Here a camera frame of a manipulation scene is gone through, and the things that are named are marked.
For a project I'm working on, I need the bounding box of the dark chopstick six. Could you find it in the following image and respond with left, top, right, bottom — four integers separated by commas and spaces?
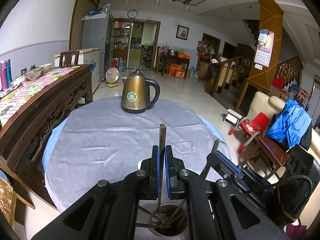
200, 139, 220, 179

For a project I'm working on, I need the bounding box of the dark cylindrical utensil holder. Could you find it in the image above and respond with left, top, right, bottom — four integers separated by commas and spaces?
149, 203, 188, 238

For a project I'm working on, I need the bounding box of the dark chopstick five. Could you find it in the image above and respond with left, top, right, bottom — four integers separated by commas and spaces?
157, 124, 167, 216

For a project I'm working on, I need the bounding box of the dark chopstick one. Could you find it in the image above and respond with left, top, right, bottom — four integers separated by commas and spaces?
138, 205, 161, 220

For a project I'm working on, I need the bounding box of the dark wooden chair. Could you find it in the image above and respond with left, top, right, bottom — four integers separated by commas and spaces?
241, 137, 289, 180

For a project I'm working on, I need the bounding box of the red child's chair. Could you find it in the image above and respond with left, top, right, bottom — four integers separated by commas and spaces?
228, 112, 270, 153

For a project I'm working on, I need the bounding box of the white step stool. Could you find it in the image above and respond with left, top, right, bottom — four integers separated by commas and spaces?
223, 108, 242, 125

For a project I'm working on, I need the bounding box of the grey table cloth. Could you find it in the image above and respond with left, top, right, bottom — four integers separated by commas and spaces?
42, 97, 222, 212

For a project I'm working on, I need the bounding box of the beige armchair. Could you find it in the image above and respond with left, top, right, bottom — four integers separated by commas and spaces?
246, 92, 285, 121

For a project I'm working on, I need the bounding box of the blue jacket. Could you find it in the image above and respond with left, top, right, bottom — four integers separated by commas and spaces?
265, 99, 312, 148

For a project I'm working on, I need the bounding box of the gold electric kettle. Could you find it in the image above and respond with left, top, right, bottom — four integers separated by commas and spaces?
121, 69, 161, 114

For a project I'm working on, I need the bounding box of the wooden stair railing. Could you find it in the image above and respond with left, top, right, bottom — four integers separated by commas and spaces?
204, 56, 252, 94

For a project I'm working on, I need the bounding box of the dark side table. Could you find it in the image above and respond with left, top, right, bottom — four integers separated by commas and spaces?
159, 53, 191, 79

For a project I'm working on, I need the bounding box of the white chest freezer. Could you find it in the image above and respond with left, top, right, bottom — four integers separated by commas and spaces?
54, 47, 101, 94

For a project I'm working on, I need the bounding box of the carved dark wooden sideboard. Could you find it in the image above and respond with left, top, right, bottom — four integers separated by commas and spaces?
1, 64, 93, 181

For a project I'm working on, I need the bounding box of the wooden dining chair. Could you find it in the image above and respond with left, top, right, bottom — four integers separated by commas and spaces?
59, 50, 79, 67

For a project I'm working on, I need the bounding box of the lidded ceramic bowl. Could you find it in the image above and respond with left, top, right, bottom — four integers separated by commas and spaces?
24, 67, 43, 81

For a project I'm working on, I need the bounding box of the grey refrigerator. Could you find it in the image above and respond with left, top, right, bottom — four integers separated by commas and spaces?
82, 12, 113, 82

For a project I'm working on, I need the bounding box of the purple thermos bottle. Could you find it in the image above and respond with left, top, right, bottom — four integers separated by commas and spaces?
0, 61, 9, 90

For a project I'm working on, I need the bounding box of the blue thermos bottle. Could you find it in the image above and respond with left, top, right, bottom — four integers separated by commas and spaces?
6, 59, 12, 83

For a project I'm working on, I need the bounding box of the black cable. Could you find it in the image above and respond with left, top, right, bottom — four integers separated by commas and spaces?
246, 174, 313, 205

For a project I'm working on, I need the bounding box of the pink wall calendar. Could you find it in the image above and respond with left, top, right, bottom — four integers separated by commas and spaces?
254, 29, 274, 67

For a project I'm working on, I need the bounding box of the framed wall picture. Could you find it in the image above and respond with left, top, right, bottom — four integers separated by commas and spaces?
176, 25, 189, 40

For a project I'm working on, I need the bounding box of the round wall clock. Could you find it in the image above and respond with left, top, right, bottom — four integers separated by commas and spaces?
127, 9, 138, 19

